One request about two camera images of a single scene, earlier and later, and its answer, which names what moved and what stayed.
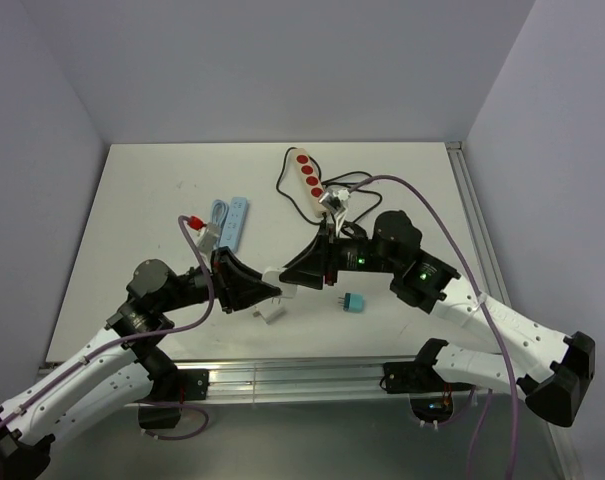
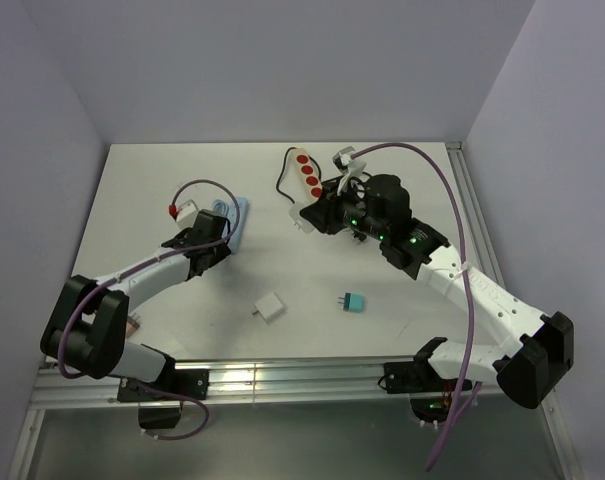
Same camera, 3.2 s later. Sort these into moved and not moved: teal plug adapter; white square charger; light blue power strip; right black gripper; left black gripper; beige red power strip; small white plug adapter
Moved: left black gripper; right black gripper; small white plug adapter
Not moved: white square charger; teal plug adapter; light blue power strip; beige red power strip
